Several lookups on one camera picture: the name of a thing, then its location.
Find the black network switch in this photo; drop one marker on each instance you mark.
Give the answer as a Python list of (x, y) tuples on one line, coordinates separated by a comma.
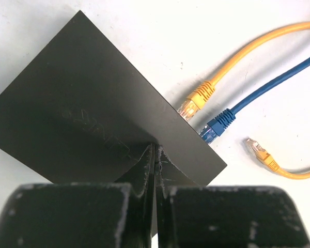
[(81, 112)]

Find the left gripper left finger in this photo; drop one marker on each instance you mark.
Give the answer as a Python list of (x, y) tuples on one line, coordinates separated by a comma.
[(83, 214)]

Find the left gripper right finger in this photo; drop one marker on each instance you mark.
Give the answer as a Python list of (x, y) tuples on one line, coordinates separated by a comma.
[(189, 215)]

